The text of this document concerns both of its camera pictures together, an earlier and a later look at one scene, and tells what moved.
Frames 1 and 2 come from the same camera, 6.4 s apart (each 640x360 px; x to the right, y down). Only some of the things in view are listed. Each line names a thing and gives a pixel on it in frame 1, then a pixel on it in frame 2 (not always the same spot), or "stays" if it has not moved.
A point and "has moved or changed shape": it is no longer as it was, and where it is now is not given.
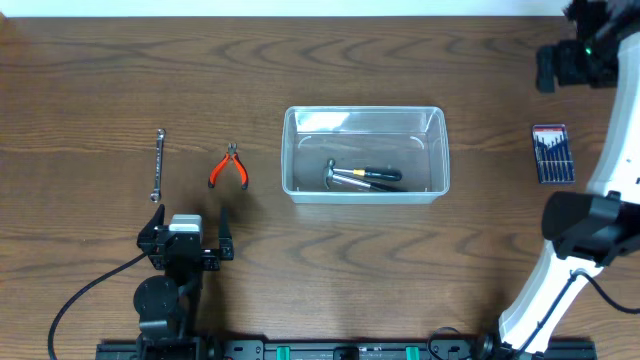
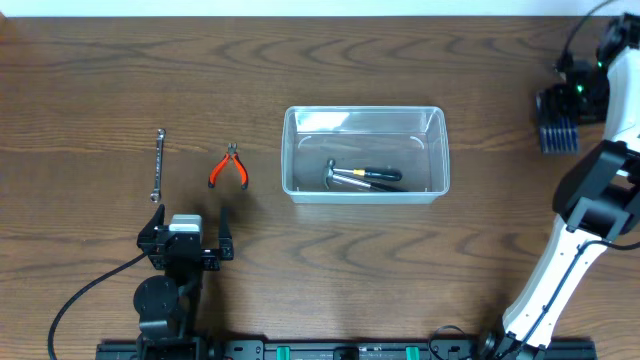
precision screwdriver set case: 553,156 has moved or changed shape
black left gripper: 187,255 stays
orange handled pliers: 232,154 stays
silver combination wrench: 155,196 stays
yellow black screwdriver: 380,172 stays
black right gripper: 566,73 -> 554,102
